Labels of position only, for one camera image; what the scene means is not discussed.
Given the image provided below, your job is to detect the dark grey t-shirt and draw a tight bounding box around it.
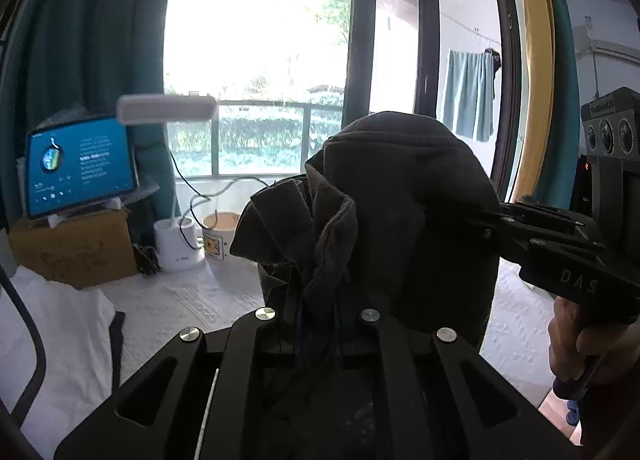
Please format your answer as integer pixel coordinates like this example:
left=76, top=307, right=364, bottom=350
left=229, top=110, right=501, bottom=460

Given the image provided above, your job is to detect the person right hand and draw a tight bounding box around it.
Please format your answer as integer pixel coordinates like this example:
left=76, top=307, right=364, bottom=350
left=548, top=296, right=639, bottom=382

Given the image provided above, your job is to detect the hanging teal towel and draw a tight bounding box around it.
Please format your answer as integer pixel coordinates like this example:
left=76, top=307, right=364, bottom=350
left=442, top=50, right=501, bottom=142

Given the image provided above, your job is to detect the cream cartoon mug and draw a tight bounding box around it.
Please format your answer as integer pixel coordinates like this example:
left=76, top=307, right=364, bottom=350
left=202, top=211, right=240, bottom=262

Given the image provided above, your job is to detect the white desk lamp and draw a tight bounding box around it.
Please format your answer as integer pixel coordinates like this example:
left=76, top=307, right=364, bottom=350
left=116, top=94, right=218, bottom=272

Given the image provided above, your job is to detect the brown cardboard box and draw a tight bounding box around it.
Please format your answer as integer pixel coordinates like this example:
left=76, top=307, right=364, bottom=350
left=9, top=210, right=138, bottom=290

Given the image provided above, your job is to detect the blue screen tablet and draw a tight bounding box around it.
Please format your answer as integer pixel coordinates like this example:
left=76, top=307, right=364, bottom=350
left=25, top=116, right=138, bottom=220

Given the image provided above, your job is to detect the white garment black trim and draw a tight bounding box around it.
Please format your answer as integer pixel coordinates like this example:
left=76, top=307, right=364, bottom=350
left=11, top=266, right=116, bottom=459

